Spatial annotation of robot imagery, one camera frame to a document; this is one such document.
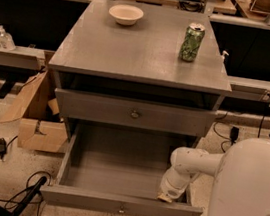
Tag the green soda can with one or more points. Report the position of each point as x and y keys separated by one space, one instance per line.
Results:
x=191 y=44

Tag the grey wooden drawer cabinet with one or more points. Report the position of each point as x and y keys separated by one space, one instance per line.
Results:
x=140 y=62

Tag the grey drawer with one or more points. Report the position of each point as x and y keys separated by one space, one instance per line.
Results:
x=117 y=170
x=133 y=113

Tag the black power adapter left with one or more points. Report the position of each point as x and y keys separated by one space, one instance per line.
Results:
x=3 y=147

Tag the black power adapter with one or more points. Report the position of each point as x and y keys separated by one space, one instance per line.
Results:
x=234 y=134
x=3 y=147

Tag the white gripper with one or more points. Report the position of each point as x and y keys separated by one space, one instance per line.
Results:
x=167 y=187

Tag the clear sanitizer bottle right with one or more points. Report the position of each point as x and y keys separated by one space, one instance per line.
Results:
x=6 y=40

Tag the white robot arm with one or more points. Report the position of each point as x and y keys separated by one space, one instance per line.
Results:
x=241 y=177

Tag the small white pump bottle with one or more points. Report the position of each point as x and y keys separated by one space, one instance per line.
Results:
x=224 y=55

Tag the white paper bowl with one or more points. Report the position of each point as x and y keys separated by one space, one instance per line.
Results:
x=126 y=15

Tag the open cardboard box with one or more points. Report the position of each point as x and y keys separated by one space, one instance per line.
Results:
x=35 y=107

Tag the black power adapter right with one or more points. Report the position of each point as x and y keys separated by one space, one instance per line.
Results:
x=234 y=134

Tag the grey top drawer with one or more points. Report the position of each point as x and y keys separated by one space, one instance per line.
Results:
x=133 y=113

